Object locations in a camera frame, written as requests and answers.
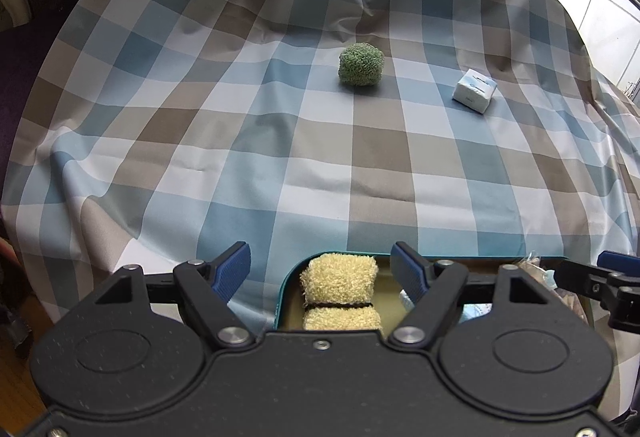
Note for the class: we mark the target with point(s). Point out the small white tissue pack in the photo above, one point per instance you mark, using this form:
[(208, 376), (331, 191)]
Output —
[(474, 92)]

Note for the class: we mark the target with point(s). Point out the yellow towel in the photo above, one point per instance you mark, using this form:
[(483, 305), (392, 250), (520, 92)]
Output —
[(340, 289)]

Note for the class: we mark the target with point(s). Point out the teal storage tray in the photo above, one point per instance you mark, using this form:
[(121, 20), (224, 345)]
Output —
[(390, 289)]

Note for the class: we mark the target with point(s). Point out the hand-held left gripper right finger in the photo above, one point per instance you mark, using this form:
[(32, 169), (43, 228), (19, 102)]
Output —
[(411, 269)]

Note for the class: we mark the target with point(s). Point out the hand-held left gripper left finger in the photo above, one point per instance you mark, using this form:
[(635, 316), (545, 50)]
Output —
[(231, 269)]

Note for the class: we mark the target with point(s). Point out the green scrubber ball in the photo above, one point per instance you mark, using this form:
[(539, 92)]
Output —
[(361, 66)]

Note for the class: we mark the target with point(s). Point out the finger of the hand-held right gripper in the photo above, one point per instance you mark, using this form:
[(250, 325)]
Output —
[(590, 281), (620, 261)]

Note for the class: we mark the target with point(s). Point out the checked tablecloth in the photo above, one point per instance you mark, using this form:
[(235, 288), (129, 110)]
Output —
[(250, 142)]

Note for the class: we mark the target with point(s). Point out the clear nut packet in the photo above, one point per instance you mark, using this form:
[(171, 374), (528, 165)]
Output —
[(537, 273)]

